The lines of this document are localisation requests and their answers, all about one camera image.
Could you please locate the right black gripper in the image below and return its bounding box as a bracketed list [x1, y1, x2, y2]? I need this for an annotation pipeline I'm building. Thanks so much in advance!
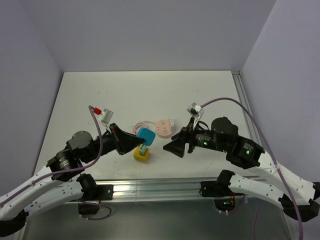
[162, 116, 227, 157]

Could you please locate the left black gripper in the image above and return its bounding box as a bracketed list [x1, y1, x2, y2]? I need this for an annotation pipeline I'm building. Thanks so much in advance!
[83, 122, 146, 163]

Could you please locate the green plug adapter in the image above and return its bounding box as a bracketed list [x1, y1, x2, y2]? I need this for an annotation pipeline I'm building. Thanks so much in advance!
[138, 144, 148, 155]

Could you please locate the pink round power strip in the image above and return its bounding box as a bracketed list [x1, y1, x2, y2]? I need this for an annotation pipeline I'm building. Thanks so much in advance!
[154, 118, 175, 139]

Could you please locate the blue plug adapter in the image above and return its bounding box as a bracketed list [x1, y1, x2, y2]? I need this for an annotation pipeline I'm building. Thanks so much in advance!
[136, 127, 156, 147]

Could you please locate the yellow cube socket adapter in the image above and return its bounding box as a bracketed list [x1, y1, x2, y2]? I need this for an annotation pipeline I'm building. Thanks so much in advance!
[133, 147, 150, 163]

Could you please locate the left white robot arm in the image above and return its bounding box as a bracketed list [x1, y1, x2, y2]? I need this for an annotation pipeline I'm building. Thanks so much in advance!
[0, 123, 146, 237]

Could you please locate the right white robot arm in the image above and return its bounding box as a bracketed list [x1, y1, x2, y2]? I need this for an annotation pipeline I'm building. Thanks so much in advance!
[163, 117, 320, 222]

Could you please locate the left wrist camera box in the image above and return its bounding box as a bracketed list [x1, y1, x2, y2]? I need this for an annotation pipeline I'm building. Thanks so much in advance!
[98, 108, 114, 128]

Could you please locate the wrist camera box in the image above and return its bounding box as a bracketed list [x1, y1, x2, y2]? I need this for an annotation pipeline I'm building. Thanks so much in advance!
[187, 102, 204, 129]
[98, 108, 114, 128]

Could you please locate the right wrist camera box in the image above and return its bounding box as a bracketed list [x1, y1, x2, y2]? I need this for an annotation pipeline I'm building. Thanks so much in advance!
[187, 102, 204, 129]

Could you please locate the aluminium front rail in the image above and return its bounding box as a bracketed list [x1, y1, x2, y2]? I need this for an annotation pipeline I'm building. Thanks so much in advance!
[95, 177, 216, 203]

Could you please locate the aluminium rail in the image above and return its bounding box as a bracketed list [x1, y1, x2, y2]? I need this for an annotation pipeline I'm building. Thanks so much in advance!
[95, 177, 216, 203]
[231, 71, 263, 147]

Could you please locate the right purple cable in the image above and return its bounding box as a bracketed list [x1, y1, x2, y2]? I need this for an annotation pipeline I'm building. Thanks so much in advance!
[199, 97, 305, 240]

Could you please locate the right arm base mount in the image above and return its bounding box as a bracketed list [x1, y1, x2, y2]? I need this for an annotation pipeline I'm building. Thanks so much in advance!
[199, 180, 247, 216]

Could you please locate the aluminium right rail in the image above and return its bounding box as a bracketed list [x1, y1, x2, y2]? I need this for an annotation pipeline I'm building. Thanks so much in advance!
[231, 71, 263, 147]

